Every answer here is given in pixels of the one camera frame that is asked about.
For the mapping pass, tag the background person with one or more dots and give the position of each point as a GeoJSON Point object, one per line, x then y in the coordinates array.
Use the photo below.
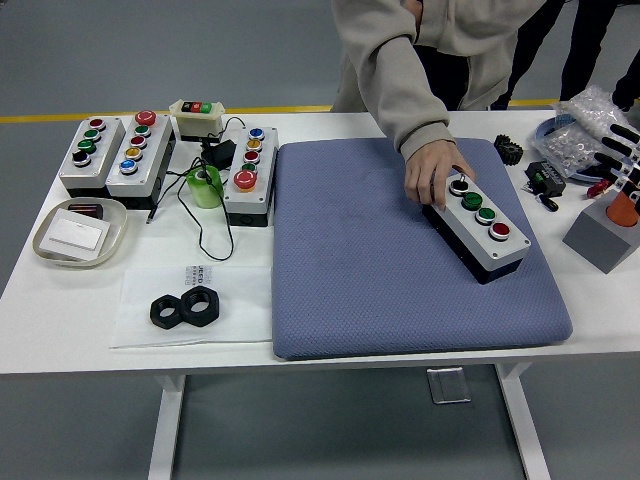
{"type": "Point", "coordinates": [627, 87]}
{"type": "Point", "coordinates": [582, 45]}

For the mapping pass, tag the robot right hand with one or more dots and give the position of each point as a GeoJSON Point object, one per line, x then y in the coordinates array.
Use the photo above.
{"type": "Point", "coordinates": [620, 131]}

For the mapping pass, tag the orange cylinder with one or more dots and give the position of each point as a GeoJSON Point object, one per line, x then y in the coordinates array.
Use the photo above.
{"type": "Point", "coordinates": [622, 212]}

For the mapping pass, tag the small red clip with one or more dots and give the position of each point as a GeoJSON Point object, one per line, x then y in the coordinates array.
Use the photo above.
{"type": "Point", "coordinates": [597, 189]}

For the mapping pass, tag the cream three-button switch box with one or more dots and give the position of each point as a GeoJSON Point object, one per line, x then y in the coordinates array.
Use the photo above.
{"type": "Point", "coordinates": [197, 120]}

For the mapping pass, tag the green film roll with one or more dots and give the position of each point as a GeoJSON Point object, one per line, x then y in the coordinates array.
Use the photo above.
{"type": "Point", "coordinates": [205, 195]}

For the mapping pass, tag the four-button box with black button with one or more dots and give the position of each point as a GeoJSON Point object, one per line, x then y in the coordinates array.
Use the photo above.
{"type": "Point", "coordinates": [100, 165]}

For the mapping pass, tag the white wall switch plate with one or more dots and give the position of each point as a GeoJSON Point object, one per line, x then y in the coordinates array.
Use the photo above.
{"type": "Point", "coordinates": [75, 232]}

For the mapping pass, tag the black module with green terminal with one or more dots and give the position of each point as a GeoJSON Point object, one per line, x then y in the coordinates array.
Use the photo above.
{"type": "Point", "coordinates": [547, 180]}

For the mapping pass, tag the dark red-brown small block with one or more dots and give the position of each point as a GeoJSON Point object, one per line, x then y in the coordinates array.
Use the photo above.
{"type": "Point", "coordinates": [85, 209]}

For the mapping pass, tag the white printed paper sheet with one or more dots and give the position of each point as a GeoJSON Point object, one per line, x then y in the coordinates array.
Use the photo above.
{"type": "Point", "coordinates": [240, 310]}

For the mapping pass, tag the clear bracket under table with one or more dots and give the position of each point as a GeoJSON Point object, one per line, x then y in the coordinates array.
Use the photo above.
{"type": "Point", "coordinates": [448, 385]}

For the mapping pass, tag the white table leg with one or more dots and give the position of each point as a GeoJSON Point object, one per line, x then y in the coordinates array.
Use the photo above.
{"type": "Point", "coordinates": [522, 425]}
{"type": "Point", "coordinates": [167, 425]}

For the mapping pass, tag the blue-rimmed round plate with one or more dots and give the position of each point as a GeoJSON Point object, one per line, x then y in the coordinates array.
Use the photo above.
{"type": "Point", "coordinates": [544, 130]}

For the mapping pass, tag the blue-grey quilted mat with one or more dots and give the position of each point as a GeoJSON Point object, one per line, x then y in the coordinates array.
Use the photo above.
{"type": "Point", "coordinates": [360, 260]}

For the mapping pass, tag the white oval tray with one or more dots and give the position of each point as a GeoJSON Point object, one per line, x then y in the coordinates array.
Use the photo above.
{"type": "Point", "coordinates": [114, 222]}

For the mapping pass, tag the black power adapter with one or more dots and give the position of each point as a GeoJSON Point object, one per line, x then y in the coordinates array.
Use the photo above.
{"type": "Point", "coordinates": [220, 154]}

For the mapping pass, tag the plastic bag of metal washers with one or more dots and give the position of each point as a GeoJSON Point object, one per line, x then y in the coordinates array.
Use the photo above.
{"type": "Point", "coordinates": [570, 147]}

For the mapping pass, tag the five-button box, blue end button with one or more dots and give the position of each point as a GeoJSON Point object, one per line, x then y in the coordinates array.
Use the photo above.
{"type": "Point", "coordinates": [150, 160]}

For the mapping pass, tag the clear bubble wrap bag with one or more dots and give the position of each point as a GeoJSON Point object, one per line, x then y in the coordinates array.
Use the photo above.
{"type": "Point", "coordinates": [600, 115]}

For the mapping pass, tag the black gear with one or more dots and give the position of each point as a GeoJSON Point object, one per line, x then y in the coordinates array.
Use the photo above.
{"type": "Point", "coordinates": [510, 152]}

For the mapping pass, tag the person's hand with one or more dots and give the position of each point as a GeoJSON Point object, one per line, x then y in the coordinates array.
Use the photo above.
{"type": "Point", "coordinates": [430, 170]}

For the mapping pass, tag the person's forearm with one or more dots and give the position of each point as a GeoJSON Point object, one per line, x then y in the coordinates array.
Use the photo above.
{"type": "Point", "coordinates": [410, 100]}

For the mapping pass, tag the small black hex nut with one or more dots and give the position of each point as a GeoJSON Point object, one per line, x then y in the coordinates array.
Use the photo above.
{"type": "Point", "coordinates": [157, 320]}

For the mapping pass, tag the grey four-button control box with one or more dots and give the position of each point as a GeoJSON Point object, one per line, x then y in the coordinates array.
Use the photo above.
{"type": "Point", "coordinates": [495, 245]}

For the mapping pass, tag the large black hex nut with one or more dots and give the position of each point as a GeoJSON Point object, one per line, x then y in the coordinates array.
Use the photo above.
{"type": "Point", "coordinates": [200, 317]}

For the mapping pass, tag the five-button box, blue top button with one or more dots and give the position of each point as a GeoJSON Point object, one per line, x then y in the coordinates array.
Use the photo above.
{"type": "Point", "coordinates": [262, 175]}

